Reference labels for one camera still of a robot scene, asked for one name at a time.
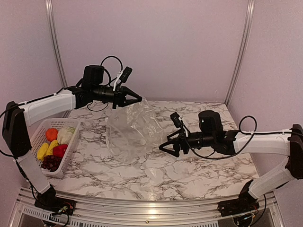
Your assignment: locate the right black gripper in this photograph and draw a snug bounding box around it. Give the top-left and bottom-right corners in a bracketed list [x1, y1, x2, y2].
[159, 128, 215, 157]

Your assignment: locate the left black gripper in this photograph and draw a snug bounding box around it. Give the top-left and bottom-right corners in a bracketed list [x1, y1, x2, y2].
[91, 83, 142, 109]

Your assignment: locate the clear zip top bag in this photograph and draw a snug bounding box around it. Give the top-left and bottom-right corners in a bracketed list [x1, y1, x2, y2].
[106, 98, 166, 163]

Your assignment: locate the white fake cauliflower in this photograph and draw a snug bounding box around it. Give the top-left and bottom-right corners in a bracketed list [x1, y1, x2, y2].
[57, 127, 75, 145]

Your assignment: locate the orange fake tomato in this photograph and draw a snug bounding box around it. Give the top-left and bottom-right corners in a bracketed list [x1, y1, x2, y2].
[45, 128, 58, 142]

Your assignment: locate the red fake bell pepper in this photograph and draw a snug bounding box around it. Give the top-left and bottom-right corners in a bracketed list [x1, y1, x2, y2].
[53, 144, 68, 158]

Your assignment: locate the yellow fake banana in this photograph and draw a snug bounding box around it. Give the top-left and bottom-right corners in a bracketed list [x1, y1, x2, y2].
[36, 142, 49, 161]

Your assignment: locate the purple fake grape bunch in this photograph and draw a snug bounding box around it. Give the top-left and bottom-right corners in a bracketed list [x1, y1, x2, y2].
[40, 155, 62, 172]

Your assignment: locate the yellow fake lemon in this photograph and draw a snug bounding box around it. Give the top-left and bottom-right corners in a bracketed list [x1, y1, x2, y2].
[48, 140, 59, 150]

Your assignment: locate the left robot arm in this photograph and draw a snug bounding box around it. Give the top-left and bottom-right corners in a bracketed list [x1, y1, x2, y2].
[1, 65, 142, 210]

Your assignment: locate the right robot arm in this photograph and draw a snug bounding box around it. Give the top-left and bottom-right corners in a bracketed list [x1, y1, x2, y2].
[159, 110, 303, 212]

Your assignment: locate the white perforated plastic basket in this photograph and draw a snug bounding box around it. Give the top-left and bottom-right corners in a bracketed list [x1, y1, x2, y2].
[31, 118, 80, 178]

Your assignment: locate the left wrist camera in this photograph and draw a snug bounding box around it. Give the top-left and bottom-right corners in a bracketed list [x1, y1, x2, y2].
[113, 66, 133, 91]

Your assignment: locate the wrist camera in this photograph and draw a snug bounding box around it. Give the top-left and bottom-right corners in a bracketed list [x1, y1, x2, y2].
[113, 66, 133, 91]
[170, 112, 188, 136]

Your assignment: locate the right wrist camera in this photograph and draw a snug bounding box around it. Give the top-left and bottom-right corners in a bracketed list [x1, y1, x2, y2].
[170, 112, 188, 136]

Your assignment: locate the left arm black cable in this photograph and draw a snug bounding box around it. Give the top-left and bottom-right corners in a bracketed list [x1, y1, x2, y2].
[86, 55, 125, 112]

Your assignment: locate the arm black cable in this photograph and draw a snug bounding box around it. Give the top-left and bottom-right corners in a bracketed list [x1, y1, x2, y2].
[86, 55, 125, 112]
[182, 115, 292, 159]

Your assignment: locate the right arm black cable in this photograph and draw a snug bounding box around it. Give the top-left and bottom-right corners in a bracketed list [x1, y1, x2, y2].
[182, 115, 292, 159]

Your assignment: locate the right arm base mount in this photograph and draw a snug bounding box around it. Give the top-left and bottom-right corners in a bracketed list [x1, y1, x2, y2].
[217, 198, 259, 217]

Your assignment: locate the aluminium front rail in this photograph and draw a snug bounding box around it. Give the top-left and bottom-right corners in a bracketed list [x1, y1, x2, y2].
[9, 186, 285, 227]

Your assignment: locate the left aluminium corner post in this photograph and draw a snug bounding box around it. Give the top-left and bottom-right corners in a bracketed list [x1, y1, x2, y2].
[45, 0, 68, 87]

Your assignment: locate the aluminium corner post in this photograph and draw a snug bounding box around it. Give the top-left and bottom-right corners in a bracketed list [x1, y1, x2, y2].
[45, 0, 68, 87]
[224, 0, 255, 106]

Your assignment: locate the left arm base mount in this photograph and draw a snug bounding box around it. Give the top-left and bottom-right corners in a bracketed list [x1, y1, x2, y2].
[35, 197, 76, 216]

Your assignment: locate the right aluminium corner post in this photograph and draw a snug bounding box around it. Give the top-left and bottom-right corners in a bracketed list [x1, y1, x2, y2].
[224, 0, 255, 106]

